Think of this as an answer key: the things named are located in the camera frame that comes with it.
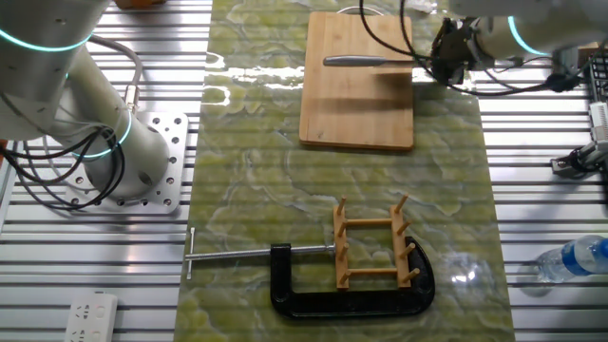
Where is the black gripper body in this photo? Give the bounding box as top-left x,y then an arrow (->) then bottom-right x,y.
429,17 -> 476,86

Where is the silver ribbed camera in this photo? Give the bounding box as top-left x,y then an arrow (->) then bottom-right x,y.
588,102 -> 608,142

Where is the green marble pattern mat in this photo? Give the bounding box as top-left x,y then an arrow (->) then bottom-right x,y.
173,0 -> 517,342

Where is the steel cleaver knife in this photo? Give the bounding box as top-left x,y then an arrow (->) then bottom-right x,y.
322,54 -> 431,68

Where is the black keyboard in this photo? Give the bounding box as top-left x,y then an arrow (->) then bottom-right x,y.
587,50 -> 608,104

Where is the clear water bottle blue label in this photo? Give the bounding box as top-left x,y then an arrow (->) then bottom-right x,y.
536,235 -> 608,284

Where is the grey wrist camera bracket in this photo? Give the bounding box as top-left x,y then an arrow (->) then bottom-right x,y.
543,45 -> 583,94

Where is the black C-clamp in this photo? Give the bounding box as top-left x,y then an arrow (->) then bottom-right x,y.
184,227 -> 436,319

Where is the aluminium robot mounting plate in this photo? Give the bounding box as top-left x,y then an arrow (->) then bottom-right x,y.
64,111 -> 190,216

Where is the wooden peg knife rack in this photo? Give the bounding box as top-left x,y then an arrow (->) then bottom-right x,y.
332,193 -> 422,291

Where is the small grey clamped camera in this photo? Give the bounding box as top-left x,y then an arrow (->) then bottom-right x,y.
550,140 -> 608,180

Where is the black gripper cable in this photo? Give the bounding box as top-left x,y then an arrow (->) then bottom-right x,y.
358,0 -> 583,98

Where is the bamboo cutting board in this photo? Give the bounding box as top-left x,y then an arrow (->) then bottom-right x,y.
298,11 -> 415,152

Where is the white power strip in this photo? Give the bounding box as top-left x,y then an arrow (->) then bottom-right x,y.
64,292 -> 119,342

